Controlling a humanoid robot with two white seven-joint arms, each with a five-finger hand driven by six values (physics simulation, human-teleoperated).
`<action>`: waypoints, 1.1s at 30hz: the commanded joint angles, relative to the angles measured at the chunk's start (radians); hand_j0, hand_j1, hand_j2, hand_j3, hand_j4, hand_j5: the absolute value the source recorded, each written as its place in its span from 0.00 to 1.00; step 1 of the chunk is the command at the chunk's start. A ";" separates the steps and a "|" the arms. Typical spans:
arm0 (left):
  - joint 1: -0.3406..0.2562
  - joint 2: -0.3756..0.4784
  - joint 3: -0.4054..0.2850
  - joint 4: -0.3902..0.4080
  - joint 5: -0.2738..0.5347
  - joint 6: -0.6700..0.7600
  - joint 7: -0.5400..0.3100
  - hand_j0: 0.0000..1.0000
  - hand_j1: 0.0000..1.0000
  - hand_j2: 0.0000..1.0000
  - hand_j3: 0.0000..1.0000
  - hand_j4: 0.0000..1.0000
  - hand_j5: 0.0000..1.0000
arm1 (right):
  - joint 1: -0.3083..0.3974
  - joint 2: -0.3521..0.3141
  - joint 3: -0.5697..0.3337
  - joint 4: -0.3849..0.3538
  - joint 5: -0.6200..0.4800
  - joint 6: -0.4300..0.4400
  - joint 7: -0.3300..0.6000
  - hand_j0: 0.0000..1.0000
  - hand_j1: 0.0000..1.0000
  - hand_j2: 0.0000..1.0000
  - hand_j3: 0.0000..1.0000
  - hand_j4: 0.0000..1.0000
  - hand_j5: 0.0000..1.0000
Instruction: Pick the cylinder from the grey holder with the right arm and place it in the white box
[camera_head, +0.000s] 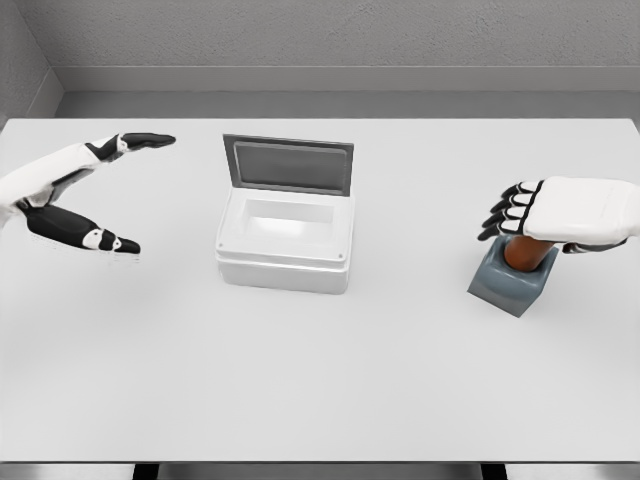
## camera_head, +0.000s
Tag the grey square holder base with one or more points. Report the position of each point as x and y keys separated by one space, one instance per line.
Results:
x=505 y=292

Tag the white open box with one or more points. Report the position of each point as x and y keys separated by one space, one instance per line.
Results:
x=280 y=272

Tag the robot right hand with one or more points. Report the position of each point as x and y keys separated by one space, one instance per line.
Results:
x=580 y=207

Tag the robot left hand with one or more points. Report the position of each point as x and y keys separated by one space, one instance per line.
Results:
x=50 y=170

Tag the brown cylinder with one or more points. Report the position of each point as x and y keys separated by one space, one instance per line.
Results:
x=525 y=255

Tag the grey hinged box lid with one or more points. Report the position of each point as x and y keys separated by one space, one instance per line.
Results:
x=287 y=167

